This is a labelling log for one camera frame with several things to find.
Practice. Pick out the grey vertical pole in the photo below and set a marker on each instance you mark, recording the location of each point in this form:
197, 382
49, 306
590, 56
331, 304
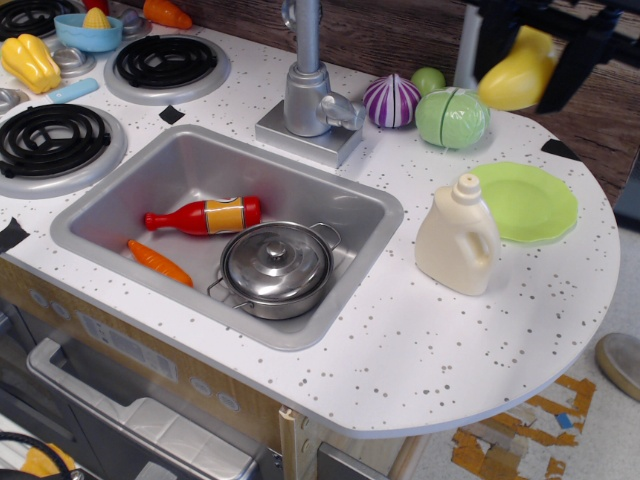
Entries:
464, 76

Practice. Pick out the stainless steel lidded pot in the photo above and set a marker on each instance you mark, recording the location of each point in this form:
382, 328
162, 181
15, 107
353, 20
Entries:
278, 270

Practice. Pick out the orange toy carrot in sink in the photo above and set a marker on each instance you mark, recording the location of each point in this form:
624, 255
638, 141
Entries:
157, 262

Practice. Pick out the black tape patch left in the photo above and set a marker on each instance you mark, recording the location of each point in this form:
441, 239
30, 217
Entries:
12, 235

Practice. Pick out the back right stove burner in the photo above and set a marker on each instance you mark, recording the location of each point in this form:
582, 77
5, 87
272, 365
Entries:
163, 70

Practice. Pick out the silver toy faucet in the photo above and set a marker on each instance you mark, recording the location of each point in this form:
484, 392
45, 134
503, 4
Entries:
312, 121

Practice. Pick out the yellow object at bottom left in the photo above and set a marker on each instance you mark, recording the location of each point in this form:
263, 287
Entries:
39, 464

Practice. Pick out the red toy item at back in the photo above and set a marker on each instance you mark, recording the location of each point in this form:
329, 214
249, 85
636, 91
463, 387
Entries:
102, 5

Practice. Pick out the light blue plastic bowl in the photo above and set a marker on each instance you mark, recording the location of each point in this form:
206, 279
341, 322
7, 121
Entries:
70, 32

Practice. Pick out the red toy ketchup bottle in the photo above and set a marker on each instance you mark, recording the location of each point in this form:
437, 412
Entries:
209, 217

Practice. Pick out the purple toy onion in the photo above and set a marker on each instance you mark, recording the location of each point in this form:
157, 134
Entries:
391, 101

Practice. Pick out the small green toy ball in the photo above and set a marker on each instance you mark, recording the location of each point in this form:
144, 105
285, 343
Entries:
428, 79

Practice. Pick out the yellow toy bell pepper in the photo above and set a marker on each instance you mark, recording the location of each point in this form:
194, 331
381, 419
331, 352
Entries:
28, 58

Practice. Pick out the oven door with handle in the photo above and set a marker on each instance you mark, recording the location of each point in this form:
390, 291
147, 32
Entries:
133, 434

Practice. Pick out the light blue toy utensil handle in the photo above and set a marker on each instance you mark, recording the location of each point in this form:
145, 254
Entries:
73, 91

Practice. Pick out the silver stove knob at edge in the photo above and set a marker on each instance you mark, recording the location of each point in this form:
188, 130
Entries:
10, 98

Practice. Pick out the back left stove burner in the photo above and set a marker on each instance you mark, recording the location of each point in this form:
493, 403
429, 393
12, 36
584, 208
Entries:
35, 17

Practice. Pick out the green toy cabbage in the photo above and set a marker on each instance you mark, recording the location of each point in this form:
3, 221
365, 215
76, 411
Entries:
452, 118

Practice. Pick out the cream toy detergent bottle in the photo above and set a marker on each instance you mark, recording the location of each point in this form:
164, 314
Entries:
458, 242

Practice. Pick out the yellow toy banana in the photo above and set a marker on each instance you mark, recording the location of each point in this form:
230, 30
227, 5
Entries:
521, 78

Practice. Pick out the light green plastic plate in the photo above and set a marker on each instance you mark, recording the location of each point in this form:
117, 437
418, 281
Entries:
528, 204

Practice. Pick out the black tape patch near burner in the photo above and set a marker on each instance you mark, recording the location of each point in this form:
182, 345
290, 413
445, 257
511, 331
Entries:
171, 115

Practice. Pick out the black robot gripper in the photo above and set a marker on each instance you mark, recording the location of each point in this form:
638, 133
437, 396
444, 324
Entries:
500, 24

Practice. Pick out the round metal stand base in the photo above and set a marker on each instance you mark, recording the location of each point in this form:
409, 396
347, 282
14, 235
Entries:
617, 356

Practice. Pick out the black tape patch right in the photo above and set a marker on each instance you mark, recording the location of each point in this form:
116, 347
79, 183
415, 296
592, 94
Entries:
560, 149

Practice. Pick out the silver sink basin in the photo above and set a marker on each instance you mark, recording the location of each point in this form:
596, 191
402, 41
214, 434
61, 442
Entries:
189, 163

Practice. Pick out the orange toy carrot at back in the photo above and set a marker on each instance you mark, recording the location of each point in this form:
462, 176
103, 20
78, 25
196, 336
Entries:
166, 13

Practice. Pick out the yellow toy corn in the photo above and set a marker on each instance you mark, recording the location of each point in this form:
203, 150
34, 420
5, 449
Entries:
96, 19

